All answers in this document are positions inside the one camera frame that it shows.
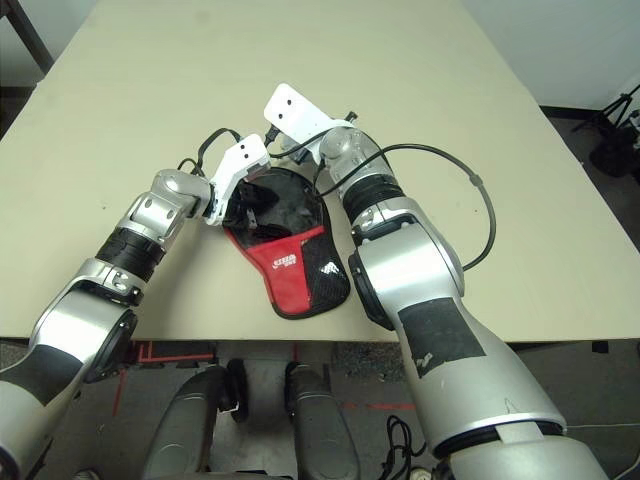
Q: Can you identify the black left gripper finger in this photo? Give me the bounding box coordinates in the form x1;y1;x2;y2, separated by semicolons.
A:
246;181;282;206
246;221;288;240

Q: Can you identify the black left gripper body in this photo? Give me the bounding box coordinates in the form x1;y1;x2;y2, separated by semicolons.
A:
223;178;260;227

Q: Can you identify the red black paddle case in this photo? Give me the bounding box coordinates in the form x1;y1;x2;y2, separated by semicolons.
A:
221;166;352;320

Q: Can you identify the grey robot right leg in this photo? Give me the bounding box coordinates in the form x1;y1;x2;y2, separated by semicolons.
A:
283;361;362;480

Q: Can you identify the grey robot leg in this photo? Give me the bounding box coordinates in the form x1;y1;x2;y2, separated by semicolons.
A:
141;364;247;480
283;361;362;480

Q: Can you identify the grey robot left leg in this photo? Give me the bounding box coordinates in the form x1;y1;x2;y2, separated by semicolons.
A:
141;364;247;480

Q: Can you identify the black tripod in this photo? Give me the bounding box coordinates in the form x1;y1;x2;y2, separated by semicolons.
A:
571;81;640;137

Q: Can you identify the black bag on floor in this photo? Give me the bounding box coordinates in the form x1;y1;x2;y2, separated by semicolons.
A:
588;128;640;178

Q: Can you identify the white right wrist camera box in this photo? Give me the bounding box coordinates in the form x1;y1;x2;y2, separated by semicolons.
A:
263;82;359;164

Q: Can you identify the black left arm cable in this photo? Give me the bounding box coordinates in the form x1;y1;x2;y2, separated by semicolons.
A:
176;128;242;177

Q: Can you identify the black floor cable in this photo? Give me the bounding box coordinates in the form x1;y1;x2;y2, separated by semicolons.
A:
381;414;427;480

